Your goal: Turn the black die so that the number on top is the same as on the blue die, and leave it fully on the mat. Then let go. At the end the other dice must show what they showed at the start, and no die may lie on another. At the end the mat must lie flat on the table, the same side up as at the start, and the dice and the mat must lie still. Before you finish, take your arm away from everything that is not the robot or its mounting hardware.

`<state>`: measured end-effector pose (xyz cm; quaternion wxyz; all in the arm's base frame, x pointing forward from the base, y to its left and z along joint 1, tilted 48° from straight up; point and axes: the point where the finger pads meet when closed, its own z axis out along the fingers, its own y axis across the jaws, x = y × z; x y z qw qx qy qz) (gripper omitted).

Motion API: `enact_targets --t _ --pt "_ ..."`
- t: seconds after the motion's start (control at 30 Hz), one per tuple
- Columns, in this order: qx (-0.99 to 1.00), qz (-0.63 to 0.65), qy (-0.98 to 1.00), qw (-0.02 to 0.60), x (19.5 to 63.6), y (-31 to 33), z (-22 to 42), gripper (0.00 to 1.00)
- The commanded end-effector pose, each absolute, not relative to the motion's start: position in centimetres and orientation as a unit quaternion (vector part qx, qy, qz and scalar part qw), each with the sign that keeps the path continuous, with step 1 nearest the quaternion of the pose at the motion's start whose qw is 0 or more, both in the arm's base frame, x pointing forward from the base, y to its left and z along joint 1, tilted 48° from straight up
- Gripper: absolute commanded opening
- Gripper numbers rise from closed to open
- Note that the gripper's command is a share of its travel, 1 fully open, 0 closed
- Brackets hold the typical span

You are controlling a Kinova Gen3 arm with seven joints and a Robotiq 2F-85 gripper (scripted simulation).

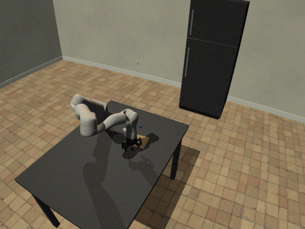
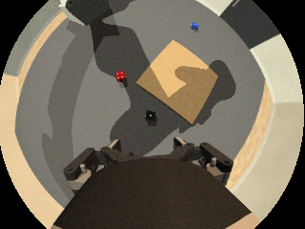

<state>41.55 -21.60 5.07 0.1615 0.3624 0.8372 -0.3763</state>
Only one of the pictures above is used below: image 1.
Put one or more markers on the tan square mat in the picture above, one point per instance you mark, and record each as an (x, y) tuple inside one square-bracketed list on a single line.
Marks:
[(144, 141)]

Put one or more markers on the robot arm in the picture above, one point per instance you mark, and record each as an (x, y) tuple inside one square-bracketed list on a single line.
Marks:
[(88, 121)]

